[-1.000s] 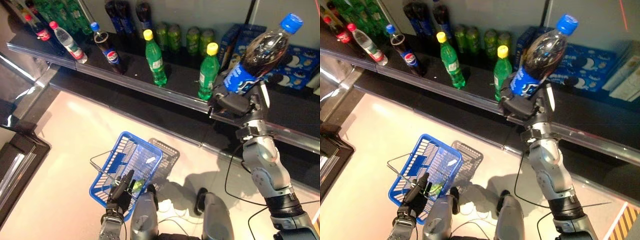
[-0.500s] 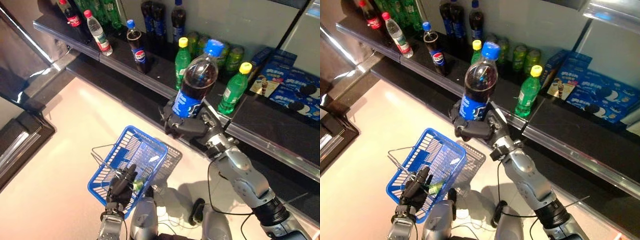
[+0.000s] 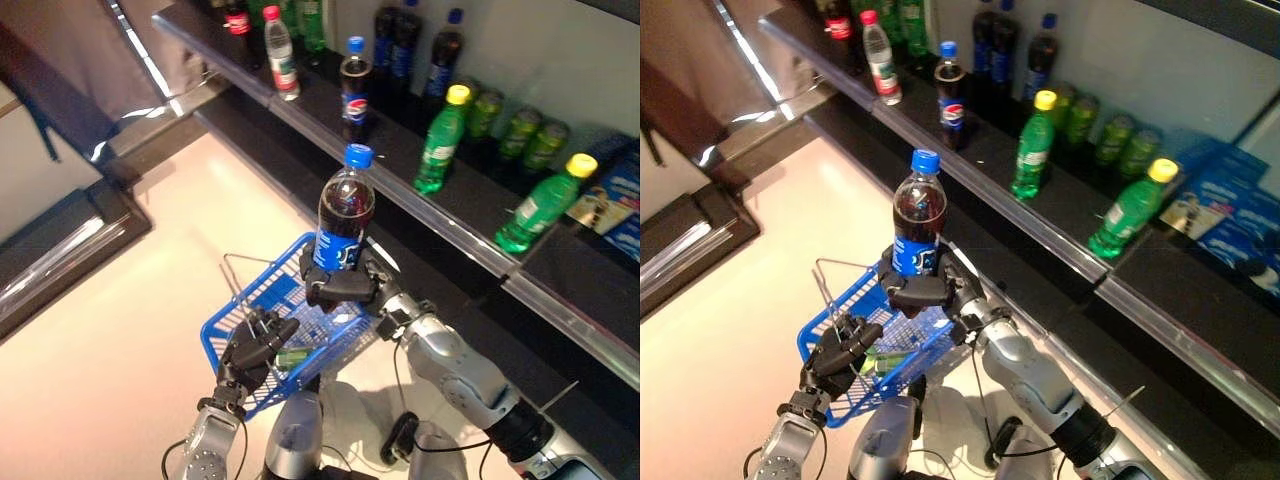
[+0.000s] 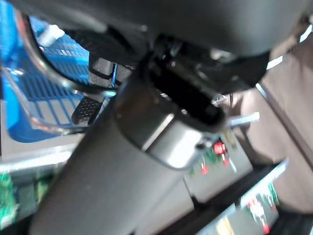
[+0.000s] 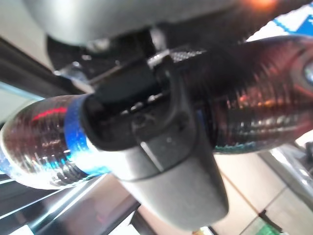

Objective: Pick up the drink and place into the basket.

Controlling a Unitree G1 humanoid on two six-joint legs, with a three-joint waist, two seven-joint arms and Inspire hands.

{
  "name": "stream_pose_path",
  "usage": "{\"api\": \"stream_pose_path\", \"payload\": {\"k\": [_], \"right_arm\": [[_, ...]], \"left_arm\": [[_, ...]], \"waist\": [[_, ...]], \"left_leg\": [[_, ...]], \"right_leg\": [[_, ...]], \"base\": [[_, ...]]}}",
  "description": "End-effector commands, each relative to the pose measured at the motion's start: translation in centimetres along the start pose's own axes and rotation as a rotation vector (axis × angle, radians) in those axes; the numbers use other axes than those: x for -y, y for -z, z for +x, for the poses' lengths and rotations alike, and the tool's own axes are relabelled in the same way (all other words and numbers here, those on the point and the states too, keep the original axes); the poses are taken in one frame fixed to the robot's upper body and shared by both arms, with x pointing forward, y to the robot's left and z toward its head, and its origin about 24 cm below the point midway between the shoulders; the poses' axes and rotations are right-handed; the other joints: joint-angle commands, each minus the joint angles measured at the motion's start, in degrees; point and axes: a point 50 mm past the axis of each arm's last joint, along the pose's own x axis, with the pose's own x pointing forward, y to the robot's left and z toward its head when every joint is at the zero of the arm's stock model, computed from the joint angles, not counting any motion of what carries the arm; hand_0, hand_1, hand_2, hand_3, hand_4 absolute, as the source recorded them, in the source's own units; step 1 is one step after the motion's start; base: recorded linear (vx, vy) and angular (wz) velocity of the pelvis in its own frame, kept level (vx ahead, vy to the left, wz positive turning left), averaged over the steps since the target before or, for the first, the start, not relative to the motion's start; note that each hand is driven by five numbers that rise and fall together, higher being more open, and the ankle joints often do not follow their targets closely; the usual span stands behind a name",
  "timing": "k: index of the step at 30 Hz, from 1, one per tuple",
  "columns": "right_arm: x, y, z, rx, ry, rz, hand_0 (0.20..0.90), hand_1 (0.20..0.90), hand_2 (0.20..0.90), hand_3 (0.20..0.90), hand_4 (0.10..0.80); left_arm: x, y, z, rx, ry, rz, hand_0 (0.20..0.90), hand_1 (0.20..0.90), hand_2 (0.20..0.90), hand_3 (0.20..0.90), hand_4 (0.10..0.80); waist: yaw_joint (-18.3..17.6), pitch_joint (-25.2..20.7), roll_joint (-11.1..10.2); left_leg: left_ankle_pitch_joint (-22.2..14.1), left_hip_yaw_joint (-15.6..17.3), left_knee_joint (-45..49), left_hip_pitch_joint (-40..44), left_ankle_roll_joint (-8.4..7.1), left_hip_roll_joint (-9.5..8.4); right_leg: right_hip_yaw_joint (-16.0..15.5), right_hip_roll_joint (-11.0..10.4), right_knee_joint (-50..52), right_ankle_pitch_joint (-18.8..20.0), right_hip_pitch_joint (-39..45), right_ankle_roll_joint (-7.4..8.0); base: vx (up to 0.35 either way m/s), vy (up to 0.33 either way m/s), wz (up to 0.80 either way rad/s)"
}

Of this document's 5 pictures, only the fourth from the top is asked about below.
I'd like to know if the small white plastic piece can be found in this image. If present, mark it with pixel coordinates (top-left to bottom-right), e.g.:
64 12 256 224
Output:
38 24 65 47

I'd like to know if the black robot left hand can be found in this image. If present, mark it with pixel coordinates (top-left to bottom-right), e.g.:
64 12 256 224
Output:
7 0 313 235

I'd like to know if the blue plastic shopping basket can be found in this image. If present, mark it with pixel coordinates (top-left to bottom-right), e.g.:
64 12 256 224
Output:
0 0 118 145

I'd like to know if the distant goods shelf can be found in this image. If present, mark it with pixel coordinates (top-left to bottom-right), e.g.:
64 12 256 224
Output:
0 132 291 235

